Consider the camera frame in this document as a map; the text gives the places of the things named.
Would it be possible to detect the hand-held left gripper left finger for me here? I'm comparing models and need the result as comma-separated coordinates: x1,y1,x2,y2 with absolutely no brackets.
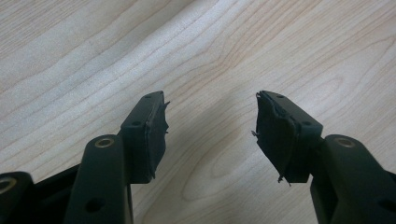
64,91,171,224

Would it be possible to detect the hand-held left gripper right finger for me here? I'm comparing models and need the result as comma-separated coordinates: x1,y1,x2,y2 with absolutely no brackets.
250,90,396,224

